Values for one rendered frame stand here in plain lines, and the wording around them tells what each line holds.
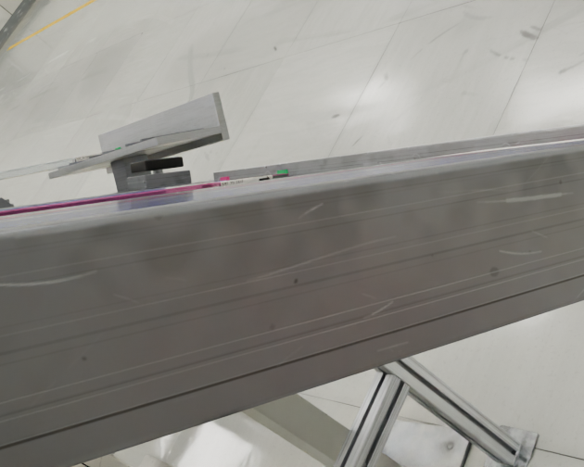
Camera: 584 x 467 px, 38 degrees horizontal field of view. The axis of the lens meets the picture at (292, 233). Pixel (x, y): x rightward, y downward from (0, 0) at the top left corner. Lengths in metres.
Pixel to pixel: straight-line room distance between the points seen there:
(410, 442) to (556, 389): 0.29
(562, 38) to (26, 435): 1.96
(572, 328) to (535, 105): 0.62
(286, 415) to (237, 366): 1.13
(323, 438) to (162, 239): 1.21
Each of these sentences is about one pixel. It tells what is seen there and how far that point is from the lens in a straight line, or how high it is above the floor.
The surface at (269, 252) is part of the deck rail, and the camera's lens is 0.25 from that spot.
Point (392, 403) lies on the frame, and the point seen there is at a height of 0.29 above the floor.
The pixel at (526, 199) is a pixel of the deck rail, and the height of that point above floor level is 0.92.
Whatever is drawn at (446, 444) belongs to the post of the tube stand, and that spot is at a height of 0.01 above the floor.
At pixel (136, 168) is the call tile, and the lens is 1.02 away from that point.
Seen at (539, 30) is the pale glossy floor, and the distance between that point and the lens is 2.20.
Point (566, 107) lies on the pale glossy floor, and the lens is 1.93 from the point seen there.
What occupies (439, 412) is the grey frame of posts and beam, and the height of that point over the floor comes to 0.20.
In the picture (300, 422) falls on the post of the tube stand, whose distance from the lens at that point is 1.40.
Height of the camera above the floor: 1.13
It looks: 29 degrees down
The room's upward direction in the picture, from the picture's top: 51 degrees counter-clockwise
